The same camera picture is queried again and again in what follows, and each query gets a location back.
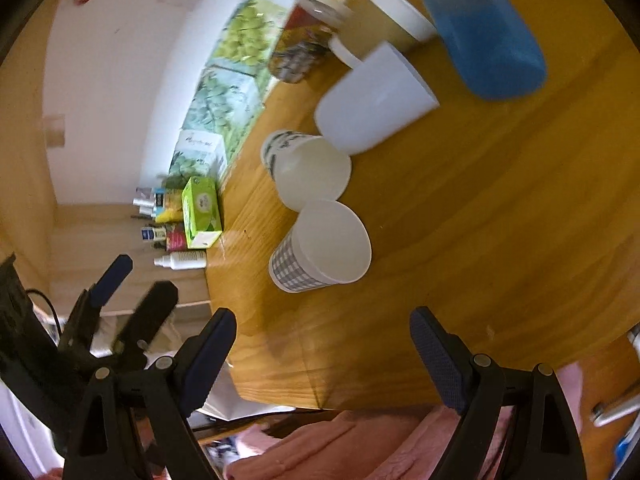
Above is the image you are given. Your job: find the yellow tube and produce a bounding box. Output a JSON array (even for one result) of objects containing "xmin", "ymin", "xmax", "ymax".
[{"xmin": 153, "ymin": 188, "xmax": 183, "ymax": 223}]

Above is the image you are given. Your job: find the plain white plastic cup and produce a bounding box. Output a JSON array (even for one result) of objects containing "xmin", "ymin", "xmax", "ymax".
[{"xmin": 314, "ymin": 41, "xmax": 439, "ymax": 155}]

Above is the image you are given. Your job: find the blue plastic cup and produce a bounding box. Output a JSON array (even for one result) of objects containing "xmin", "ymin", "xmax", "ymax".
[{"xmin": 422, "ymin": 0, "xmax": 547, "ymax": 100}]

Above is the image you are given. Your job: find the pink towel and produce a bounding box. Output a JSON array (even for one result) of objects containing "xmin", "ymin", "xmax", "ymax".
[{"xmin": 221, "ymin": 361, "xmax": 586, "ymax": 480}]

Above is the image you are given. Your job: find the white squeeze bottle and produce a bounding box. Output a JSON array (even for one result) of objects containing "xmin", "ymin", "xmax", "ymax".
[{"xmin": 154, "ymin": 250, "xmax": 207, "ymax": 271}]

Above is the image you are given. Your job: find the green tissue box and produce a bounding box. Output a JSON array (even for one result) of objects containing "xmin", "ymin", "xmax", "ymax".
[{"xmin": 181, "ymin": 176, "xmax": 222, "ymax": 250}]

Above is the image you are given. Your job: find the pink jar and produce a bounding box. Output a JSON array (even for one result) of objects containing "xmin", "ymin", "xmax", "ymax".
[{"xmin": 165, "ymin": 223, "xmax": 188, "ymax": 252}]

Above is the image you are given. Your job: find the blue cap cosmetic bottle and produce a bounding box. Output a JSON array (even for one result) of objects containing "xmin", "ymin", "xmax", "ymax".
[{"xmin": 141, "ymin": 226, "xmax": 166, "ymax": 243}]

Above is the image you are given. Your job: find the colourful printed can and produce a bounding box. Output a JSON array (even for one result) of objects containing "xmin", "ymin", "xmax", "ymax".
[{"xmin": 268, "ymin": 0, "xmax": 352, "ymax": 84}]

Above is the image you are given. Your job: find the grey checkered paper cup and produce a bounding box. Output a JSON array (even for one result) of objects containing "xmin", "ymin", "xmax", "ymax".
[{"xmin": 268, "ymin": 200, "xmax": 372, "ymax": 294}]

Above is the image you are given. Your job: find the brown sleeved paper cup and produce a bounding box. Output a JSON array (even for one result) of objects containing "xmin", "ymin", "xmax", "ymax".
[{"xmin": 329, "ymin": 0, "xmax": 437, "ymax": 68}]

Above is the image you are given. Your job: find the white paper cup black print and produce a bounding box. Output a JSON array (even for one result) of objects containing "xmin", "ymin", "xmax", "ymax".
[{"xmin": 260, "ymin": 130, "xmax": 352, "ymax": 212}]

